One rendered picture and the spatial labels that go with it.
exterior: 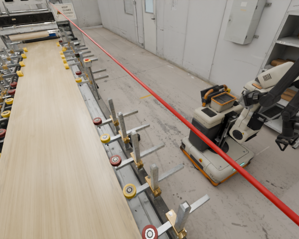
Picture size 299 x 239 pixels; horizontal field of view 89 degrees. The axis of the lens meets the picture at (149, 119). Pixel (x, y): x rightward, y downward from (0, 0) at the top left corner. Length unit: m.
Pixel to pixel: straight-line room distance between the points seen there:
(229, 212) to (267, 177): 0.72
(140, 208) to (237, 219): 1.13
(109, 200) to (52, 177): 0.43
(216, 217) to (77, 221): 1.40
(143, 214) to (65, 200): 0.52
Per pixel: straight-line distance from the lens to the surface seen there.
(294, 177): 2.66
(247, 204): 2.17
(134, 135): 0.96
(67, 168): 1.24
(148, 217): 1.25
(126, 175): 1.39
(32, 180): 1.31
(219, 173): 1.89
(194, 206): 1.07
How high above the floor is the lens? 1.82
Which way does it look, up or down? 41 degrees down
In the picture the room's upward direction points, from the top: 3 degrees counter-clockwise
